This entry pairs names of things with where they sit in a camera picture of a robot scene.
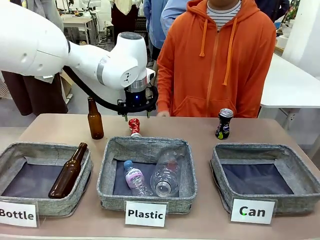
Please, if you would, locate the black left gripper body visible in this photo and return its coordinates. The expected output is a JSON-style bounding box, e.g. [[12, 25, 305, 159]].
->
[[117, 86, 157, 116]]

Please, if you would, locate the crushed red can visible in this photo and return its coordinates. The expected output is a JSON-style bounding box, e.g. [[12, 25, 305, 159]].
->
[[128, 117, 142, 138]]

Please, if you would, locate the brown glass bottle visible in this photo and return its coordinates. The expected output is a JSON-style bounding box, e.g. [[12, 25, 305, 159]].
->
[[47, 142, 89, 200], [87, 96, 105, 140]]

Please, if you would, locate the small blue-capped plastic bottle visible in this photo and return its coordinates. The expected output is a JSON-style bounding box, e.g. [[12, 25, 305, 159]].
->
[[123, 159, 153, 197]]

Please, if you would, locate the large clear plastic bottle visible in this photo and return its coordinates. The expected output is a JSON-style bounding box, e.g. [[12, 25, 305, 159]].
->
[[149, 149, 187, 198]]

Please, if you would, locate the black printed can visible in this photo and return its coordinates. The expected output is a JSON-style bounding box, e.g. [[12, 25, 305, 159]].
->
[[215, 108, 235, 140]]

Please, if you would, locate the grey basket with Plastic sign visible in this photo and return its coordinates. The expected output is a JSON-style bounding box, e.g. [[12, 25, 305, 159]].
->
[[96, 136, 198, 215]]

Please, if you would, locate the grey basket with Bottle sign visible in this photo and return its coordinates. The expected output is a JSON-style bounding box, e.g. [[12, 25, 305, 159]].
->
[[0, 142, 94, 217]]

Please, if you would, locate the white Can sign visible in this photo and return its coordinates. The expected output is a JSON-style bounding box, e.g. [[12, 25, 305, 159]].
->
[[229, 197, 278, 225]]

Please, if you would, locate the grey basket with Can sign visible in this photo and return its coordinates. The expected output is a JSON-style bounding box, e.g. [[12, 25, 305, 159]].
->
[[209, 142, 320, 215]]

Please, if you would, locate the cardboard box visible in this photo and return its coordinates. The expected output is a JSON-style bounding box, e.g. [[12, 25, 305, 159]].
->
[[59, 69, 74, 104]]

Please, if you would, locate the person in orange hoodie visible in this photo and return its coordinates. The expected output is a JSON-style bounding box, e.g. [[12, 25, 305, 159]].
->
[[156, 0, 277, 118]]

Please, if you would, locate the person in dark skirt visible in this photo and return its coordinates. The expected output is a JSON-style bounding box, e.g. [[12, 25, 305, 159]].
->
[[110, 0, 138, 35]]

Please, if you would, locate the beige work table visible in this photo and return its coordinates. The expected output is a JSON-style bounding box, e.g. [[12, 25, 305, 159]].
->
[[62, 15, 94, 47]]

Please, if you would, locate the white Plastic sign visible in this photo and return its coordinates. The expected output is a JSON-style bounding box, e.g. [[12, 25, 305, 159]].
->
[[124, 199, 169, 228]]

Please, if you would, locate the grey hanging jacket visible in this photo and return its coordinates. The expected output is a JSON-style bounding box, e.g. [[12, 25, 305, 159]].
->
[[26, 0, 65, 33]]

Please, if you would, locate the white side table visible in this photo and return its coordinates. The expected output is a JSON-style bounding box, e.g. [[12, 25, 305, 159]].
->
[[259, 52, 320, 131]]

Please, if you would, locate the white Bottle sign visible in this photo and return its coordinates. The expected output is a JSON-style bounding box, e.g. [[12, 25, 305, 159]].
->
[[0, 199, 40, 228]]

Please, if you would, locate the white paper roll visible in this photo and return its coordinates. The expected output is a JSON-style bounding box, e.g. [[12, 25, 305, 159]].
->
[[277, 34, 288, 50]]

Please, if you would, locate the person in dark jacket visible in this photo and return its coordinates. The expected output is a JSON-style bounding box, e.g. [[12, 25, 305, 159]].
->
[[254, 0, 290, 23]]

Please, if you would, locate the dark floral garment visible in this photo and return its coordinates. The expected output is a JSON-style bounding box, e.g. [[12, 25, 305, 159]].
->
[[282, 0, 301, 25]]

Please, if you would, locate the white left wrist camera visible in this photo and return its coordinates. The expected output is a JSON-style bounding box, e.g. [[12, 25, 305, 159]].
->
[[145, 67, 156, 87]]

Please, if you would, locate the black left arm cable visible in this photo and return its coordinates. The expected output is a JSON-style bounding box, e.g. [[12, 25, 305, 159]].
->
[[61, 65, 160, 113]]

